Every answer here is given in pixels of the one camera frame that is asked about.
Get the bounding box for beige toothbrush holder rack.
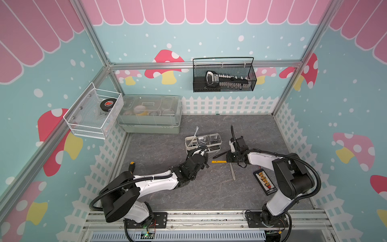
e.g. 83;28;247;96
185;133;222;153

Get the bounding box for beige toothbrush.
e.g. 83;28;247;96
190;126;199;147

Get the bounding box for black red tape roll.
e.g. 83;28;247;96
100;98;117;112

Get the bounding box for grey toothbrush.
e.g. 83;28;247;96
230;163;236;181

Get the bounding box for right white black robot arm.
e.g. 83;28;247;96
226;137;321;227

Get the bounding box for yellow black screwdriver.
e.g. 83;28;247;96
128;162;136;173

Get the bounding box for socket bit set holder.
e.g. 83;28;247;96
205;71;251;90

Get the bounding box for white wire wall basket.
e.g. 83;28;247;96
63;83;124;140

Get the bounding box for black toothbrush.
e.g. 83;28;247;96
212;151;227;159

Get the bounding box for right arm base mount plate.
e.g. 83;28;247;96
244;210;289;229

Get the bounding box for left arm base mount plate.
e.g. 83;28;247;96
125;212;168;229

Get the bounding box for green storage box clear lid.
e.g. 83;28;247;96
118;95;182;134

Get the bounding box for black wire wall basket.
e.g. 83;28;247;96
192;57;257;92

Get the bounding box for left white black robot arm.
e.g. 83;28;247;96
89;146;209;227

